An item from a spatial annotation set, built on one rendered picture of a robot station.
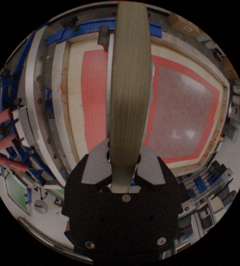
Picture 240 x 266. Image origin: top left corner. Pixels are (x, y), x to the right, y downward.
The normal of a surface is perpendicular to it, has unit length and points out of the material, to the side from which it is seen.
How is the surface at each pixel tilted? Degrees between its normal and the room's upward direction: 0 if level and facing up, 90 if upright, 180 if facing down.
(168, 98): 0
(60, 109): 0
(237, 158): 90
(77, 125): 0
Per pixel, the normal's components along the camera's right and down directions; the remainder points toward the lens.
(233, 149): -1.00, -0.05
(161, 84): -0.01, 0.46
